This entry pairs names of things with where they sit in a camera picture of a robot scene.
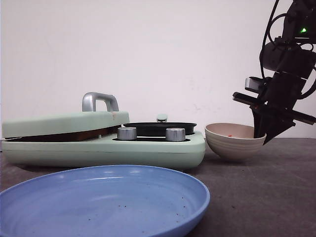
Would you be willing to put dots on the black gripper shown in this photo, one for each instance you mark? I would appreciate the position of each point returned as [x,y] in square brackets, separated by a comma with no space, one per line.
[272,109]

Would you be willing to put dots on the beige ribbed bowl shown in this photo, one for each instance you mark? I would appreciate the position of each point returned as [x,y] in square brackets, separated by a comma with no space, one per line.
[242,146]

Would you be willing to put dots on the white bread slice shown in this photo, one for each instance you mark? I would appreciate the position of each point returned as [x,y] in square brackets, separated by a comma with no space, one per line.
[67,137]

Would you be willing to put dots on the mint green hinged lid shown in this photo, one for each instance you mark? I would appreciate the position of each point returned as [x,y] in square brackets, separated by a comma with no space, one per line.
[98,111]

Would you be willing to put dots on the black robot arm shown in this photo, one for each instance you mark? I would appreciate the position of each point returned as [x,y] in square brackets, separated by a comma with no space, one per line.
[292,65]

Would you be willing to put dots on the mint green breakfast maker base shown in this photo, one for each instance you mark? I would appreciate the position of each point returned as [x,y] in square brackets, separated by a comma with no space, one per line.
[107,150]

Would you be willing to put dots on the grey table cloth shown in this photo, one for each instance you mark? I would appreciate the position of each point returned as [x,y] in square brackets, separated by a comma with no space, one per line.
[273,195]

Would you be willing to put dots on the right silver control knob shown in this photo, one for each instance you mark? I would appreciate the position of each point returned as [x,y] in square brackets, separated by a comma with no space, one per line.
[175,134]

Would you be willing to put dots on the silver control knob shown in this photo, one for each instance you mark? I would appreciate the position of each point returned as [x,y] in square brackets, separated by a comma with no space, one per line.
[127,133]
[175,134]

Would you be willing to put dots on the black round frying pan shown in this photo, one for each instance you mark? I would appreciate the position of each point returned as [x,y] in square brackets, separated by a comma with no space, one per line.
[158,128]

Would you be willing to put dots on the left silver control knob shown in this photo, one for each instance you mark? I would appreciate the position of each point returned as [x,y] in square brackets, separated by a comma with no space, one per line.
[127,133]

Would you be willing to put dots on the blue plastic plate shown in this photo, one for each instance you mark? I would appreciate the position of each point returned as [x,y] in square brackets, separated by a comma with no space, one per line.
[105,201]

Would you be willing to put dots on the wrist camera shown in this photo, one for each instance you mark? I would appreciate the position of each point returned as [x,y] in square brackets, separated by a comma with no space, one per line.
[255,84]

